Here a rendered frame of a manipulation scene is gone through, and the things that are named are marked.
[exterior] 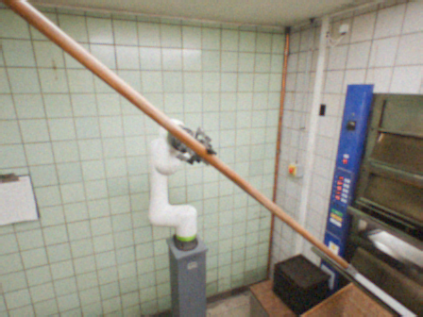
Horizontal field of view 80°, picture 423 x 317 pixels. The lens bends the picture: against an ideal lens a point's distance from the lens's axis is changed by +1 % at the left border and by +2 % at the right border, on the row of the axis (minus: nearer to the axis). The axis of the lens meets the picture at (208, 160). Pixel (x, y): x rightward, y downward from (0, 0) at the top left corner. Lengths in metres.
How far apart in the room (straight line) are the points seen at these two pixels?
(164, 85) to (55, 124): 0.78
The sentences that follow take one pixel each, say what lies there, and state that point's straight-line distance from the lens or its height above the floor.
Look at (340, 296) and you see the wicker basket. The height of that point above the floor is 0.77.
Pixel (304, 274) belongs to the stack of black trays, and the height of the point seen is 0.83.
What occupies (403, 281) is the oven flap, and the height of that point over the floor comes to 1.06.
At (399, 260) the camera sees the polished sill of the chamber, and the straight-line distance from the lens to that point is 1.91.
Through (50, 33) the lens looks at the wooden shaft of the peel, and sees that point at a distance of 0.65.
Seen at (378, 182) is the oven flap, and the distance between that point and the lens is 1.86.
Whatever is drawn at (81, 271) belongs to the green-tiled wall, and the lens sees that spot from 2.39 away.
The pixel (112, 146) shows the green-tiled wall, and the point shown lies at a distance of 1.96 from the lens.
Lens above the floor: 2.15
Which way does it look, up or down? 17 degrees down
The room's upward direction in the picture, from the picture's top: straight up
